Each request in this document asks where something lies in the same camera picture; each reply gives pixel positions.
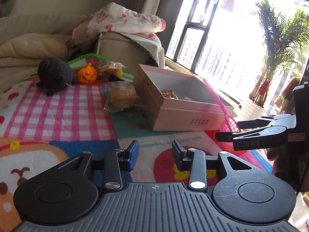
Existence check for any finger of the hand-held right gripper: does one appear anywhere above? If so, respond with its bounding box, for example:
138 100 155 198
238 114 296 130
216 125 296 151

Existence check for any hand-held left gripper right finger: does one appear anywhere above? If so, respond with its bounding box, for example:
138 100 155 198
172 141 256 191

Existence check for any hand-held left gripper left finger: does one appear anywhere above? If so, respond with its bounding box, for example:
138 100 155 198
54 140 140 191

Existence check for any pink plastic basket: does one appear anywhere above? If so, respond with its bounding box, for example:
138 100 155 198
203 78 242 150

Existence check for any pink cardboard box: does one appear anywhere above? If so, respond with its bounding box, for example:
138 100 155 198
133 64 234 131

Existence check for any large pastry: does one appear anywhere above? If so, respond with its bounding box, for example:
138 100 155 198
104 81 138 113

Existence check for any orange pumpkin toy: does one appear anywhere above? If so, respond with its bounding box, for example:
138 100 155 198
77 63 97 84

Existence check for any black plush toy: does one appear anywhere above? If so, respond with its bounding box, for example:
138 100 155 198
36 57 77 96

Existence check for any white ribbed plant pot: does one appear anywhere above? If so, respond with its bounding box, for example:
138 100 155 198
238 97 266 122

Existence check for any potted palm plant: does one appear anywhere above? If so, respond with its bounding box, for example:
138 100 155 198
249 0 309 104

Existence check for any colourful printed play mat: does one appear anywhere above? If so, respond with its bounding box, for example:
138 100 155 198
0 53 273 223

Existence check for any beige sofa armrest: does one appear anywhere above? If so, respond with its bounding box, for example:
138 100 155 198
95 32 160 67

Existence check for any floral quilt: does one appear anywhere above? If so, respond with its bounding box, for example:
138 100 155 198
65 2 167 62

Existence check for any beige blanket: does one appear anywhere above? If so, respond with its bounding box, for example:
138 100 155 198
0 32 73 66

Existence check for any black window frame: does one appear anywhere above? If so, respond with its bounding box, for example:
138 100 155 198
165 0 309 107

